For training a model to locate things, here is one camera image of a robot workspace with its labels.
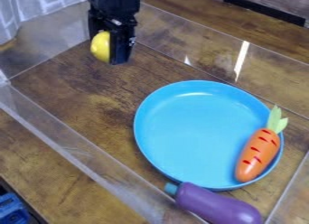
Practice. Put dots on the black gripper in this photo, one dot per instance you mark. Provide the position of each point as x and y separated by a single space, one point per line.
118 12

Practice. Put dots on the yellow toy lemon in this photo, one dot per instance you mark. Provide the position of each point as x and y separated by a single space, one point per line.
100 46

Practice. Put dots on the white curtain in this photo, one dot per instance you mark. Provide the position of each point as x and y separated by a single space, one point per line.
17 11

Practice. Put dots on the blue round plate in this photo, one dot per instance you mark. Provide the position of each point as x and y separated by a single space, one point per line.
191 127

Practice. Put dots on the orange toy carrot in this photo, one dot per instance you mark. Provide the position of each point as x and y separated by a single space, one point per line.
261 147

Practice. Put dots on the purple toy eggplant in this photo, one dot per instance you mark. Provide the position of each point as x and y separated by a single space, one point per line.
215 208

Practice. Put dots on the blue plastic crate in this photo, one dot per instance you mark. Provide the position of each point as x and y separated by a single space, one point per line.
12 210

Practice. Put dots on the clear acrylic enclosure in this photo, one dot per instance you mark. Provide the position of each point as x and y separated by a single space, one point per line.
67 151

